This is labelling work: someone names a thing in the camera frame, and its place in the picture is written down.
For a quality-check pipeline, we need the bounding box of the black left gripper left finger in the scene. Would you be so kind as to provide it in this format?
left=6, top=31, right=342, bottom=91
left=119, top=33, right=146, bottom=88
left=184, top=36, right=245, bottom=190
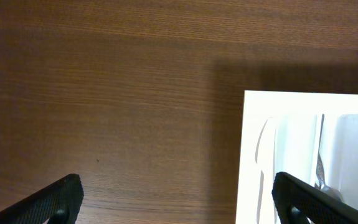
left=0, top=174, right=84, bottom=224

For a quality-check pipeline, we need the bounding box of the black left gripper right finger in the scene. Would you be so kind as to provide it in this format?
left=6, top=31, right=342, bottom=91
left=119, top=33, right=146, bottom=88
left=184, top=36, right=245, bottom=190
left=271, top=172, right=358, bottom=224

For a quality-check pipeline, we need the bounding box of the pink plastic knife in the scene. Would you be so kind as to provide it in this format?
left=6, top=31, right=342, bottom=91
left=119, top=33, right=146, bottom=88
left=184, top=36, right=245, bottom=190
left=255, top=118, right=276, bottom=224

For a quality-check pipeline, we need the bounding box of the white plastic cutlery tray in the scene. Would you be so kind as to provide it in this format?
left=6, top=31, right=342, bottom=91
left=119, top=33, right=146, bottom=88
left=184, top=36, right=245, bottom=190
left=236, top=90, right=358, bottom=223

